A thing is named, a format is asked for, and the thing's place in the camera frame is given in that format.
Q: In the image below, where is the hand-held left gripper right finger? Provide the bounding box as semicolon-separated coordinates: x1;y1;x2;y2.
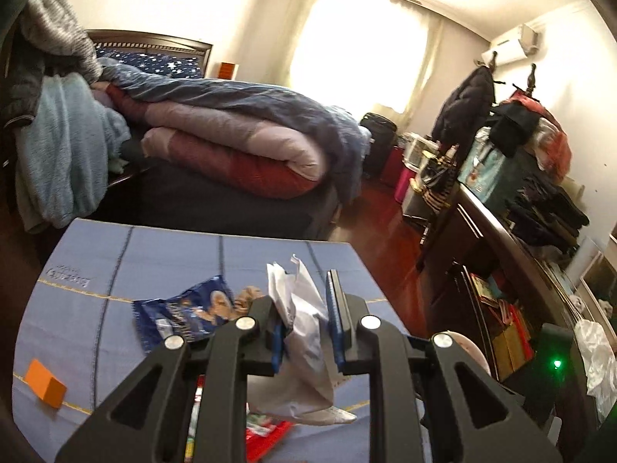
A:
325;270;565;463

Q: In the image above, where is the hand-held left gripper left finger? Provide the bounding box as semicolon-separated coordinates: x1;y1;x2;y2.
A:
54;294;286;463

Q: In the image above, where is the white paper bag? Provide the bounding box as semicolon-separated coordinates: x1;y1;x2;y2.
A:
248;253;357;426

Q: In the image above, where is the white pink speckled trash bin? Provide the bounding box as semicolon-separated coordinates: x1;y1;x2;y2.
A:
431;330;492;378

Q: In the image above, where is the red wrapper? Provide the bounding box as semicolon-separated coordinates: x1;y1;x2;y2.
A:
245;415;295;463

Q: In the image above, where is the blue snack packet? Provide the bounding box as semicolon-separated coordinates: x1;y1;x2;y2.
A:
132;275;271;353

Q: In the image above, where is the orange block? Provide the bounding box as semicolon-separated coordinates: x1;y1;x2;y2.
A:
25;359;67;409

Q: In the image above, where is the white plastic bag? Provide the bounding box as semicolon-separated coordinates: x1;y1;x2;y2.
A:
573;321;617;420

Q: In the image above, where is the pile of books and folders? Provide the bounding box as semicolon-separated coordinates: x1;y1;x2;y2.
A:
470;274;536;379

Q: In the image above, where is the white lattice basket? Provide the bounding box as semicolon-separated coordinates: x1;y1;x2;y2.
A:
578;236;617;309

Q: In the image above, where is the dark wooden dresser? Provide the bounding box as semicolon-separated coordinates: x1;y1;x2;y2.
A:
417;183;608;444

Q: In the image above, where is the stack of dark folded clothes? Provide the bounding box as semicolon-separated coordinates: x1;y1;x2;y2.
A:
504;174;591;256

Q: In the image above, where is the pink storage bin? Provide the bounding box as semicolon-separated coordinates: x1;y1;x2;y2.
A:
394;166;418;203

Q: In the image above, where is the striped bag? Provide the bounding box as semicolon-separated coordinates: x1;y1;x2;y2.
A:
421;186;456;214

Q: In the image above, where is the blue tablecloth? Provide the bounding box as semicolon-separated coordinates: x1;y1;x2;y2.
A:
12;218;425;463

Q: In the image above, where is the red bag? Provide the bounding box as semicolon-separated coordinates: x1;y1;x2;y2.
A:
381;147;403;186

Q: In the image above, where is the black handbag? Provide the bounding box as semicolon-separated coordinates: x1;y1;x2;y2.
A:
419;154;459;189

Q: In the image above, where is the black suitcase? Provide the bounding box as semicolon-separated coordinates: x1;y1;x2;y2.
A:
359;112;398;179

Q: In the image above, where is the teal box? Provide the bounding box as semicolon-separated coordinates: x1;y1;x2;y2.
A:
458;128;536;208

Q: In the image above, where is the white clear container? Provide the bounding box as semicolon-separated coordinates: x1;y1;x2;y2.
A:
402;132;430;165

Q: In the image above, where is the folded pink and red quilt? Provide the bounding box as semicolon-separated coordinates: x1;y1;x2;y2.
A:
91;82;329;199

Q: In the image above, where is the red and white clothes pile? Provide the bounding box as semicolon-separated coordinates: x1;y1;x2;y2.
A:
501;89;572;179

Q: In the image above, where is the black bag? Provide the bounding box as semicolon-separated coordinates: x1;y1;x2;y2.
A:
487;103;543;157

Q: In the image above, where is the blue duvet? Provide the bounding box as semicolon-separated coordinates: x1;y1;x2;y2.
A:
96;55;374;203

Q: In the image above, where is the black hanging coat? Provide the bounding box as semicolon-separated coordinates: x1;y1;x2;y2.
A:
431;65;497;155

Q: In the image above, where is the white window curtain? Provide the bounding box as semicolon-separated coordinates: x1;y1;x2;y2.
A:
289;0;431;117

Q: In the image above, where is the light blue fleece blanket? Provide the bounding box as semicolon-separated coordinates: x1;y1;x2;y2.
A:
14;74;131;232

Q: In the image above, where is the white air conditioner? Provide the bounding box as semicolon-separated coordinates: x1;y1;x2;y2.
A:
482;24;541;66

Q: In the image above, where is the star patterned blue pillow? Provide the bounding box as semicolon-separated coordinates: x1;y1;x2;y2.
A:
94;47;204;79

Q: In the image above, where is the dark wooden headboard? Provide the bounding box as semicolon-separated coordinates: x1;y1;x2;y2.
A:
86;29;214;78

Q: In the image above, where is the dark jacket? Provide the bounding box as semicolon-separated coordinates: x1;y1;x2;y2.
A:
0;34;46;127

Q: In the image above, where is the grey fuzzy garment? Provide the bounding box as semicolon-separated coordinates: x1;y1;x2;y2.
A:
19;0;104;83

